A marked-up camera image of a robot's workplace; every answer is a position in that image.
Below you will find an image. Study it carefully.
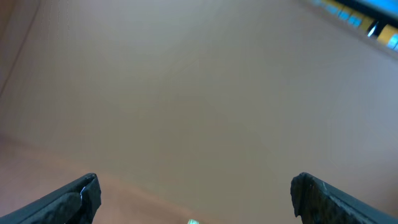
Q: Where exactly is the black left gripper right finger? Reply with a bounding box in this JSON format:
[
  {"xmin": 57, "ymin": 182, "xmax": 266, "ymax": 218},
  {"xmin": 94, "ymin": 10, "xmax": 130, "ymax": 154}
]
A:
[{"xmin": 290, "ymin": 172, "xmax": 397, "ymax": 224}]

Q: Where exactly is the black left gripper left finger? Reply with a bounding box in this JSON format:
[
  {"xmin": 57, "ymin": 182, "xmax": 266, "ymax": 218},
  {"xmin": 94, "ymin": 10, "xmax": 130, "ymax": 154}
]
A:
[{"xmin": 1, "ymin": 173, "xmax": 101, "ymax": 224}]

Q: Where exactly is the wooden block red side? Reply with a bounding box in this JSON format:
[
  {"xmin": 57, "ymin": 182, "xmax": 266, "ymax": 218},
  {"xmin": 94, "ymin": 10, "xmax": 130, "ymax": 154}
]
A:
[{"xmin": 187, "ymin": 219, "xmax": 200, "ymax": 224}]

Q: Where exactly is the blue yellow background fixture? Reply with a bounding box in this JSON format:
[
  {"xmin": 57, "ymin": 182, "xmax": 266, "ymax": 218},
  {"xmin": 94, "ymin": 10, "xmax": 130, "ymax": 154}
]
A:
[{"xmin": 308, "ymin": 0, "xmax": 397, "ymax": 53}]

